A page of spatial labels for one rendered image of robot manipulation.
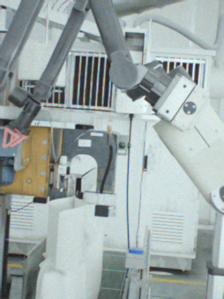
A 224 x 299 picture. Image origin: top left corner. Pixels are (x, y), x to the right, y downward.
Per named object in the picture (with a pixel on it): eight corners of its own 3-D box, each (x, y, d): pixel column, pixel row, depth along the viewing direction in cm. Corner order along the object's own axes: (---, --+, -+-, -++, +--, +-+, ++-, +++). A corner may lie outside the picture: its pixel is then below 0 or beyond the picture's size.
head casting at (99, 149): (113, 194, 246) (118, 127, 245) (58, 189, 248) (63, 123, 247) (118, 187, 276) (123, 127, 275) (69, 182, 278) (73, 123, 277)
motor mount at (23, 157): (20, 171, 229) (22, 132, 228) (4, 170, 230) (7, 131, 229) (35, 166, 258) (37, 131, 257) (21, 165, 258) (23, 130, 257)
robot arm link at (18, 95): (46, 89, 209) (51, 91, 218) (21, 73, 210) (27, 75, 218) (29, 116, 210) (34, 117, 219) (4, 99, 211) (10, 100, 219)
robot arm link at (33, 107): (41, 104, 212) (45, 105, 217) (27, 94, 212) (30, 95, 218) (31, 119, 212) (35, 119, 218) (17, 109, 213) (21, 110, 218)
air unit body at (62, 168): (67, 192, 242) (69, 157, 241) (56, 191, 243) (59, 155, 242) (69, 191, 247) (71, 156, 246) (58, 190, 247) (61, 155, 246)
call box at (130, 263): (143, 269, 233) (145, 255, 233) (125, 267, 234) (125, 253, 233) (144, 264, 241) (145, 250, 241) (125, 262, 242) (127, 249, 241)
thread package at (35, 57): (53, 83, 226) (56, 41, 226) (13, 81, 228) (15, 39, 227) (60, 86, 243) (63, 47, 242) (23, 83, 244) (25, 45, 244)
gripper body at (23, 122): (8, 125, 211) (18, 108, 210) (15, 125, 221) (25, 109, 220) (22, 134, 210) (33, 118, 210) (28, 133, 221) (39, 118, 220)
